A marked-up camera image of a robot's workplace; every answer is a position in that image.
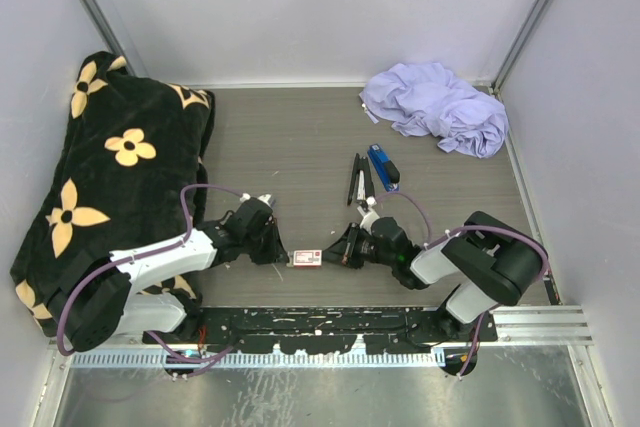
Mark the black open stapler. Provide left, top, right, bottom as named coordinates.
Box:
left=346, top=153, right=375, bottom=206

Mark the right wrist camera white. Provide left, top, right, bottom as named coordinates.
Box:
left=357, top=196, right=380, bottom=233

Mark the white cable duct strip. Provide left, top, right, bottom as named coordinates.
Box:
left=71, top=349, right=445, bottom=369

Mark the red white staple box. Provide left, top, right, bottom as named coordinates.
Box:
left=289, top=249, right=322, bottom=268

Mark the black floral blanket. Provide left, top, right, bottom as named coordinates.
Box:
left=10, top=51, right=216, bottom=338

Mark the blue stapler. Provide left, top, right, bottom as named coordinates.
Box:
left=368, top=144, right=400, bottom=192

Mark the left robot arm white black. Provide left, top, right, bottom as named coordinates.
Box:
left=46, top=194, right=288, bottom=355

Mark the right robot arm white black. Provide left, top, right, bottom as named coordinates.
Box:
left=322, top=211, right=549, bottom=341

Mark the lavender crumpled cloth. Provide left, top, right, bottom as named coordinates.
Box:
left=360, top=62, right=509, bottom=159

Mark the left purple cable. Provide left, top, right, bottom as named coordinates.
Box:
left=55, top=183, right=251, bottom=378

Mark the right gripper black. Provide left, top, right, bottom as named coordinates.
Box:
left=319, top=222, right=397, bottom=269

